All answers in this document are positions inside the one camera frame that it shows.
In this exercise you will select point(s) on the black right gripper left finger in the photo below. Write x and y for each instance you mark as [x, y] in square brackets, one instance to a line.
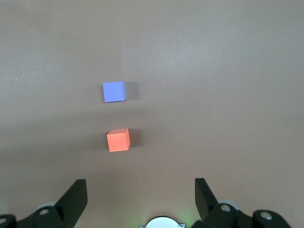
[69, 206]

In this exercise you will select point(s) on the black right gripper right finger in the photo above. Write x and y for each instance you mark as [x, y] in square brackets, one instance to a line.
[209, 209]

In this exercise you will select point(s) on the orange foam block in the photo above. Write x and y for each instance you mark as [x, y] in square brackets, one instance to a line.
[118, 141]

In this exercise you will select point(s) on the purple foam block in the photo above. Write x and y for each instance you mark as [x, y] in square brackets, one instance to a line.
[114, 92]

